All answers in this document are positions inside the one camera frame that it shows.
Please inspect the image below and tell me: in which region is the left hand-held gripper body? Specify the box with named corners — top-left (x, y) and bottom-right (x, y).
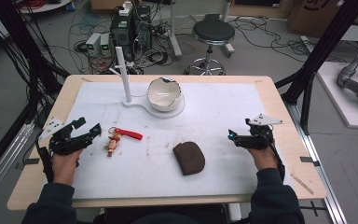
top-left (38, 117), bottom-right (90, 157)

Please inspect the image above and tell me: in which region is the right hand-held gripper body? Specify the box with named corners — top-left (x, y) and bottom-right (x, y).
top-left (244, 113), bottom-right (284, 150)

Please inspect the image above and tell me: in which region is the person's right hand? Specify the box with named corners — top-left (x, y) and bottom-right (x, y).
top-left (246, 145), bottom-right (280, 172)

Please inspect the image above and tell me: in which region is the person's left hand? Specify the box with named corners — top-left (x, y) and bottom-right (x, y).
top-left (51, 148), bottom-right (84, 187)

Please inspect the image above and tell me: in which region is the grey tape piece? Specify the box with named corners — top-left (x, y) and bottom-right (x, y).
top-left (14, 157), bottom-right (41, 171)
top-left (299, 156), bottom-right (322, 168)

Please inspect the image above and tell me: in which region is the brown pouch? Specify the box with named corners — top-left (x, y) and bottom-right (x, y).
top-left (172, 141), bottom-right (206, 176)

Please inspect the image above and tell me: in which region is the thin wooden stick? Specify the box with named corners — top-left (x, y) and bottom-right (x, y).
top-left (290, 173), bottom-right (315, 196)

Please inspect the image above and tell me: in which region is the white table mat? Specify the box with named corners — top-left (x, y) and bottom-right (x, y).
top-left (70, 81), bottom-right (289, 201)

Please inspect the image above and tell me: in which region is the white eggshell-shaped bowl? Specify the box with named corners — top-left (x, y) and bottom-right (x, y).
top-left (146, 77), bottom-right (183, 113)

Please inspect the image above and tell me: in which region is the grey power supply unit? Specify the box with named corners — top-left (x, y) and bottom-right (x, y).
top-left (99, 33), bottom-right (113, 57)
top-left (85, 32), bottom-right (103, 58)

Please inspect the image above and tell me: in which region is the white floor board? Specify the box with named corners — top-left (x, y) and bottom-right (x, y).
top-left (316, 61), bottom-right (358, 130)

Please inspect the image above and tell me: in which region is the black computer tower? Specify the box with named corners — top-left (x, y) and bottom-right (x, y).
top-left (109, 4), bottom-right (153, 63)

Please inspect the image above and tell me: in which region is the person's lap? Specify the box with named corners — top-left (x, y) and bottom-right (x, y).
top-left (92, 203), bottom-right (231, 224)

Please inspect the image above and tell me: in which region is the black round stool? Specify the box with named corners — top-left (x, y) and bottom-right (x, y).
top-left (184, 20), bottom-right (237, 77)

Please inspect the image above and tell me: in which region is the white table leg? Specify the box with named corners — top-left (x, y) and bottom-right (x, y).
top-left (167, 0), bottom-right (184, 59)
top-left (221, 0), bottom-right (236, 58)

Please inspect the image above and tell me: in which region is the round white table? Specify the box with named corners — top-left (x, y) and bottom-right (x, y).
top-left (18, 0), bottom-right (73, 15)

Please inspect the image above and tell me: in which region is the white power strip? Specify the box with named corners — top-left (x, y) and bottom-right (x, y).
top-left (118, 1), bottom-right (134, 18)

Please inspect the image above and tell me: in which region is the cardboard box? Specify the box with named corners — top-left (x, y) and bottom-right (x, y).
top-left (286, 0), bottom-right (358, 39)

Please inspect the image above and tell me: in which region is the doll keychain with red strap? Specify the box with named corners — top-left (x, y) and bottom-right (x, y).
top-left (105, 126), bottom-right (145, 158)

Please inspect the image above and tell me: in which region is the aluminium rail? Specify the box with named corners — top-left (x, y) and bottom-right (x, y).
top-left (0, 121), bottom-right (35, 208)
top-left (286, 102), bottom-right (349, 224)

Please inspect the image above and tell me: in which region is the white stand with post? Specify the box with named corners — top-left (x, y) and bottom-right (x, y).
top-left (108, 46), bottom-right (186, 119)

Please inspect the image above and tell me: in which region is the black frame post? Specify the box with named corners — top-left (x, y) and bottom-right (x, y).
top-left (274, 0), bottom-right (358, 135)
top-left (0, 0), bottom-right (71, 185)

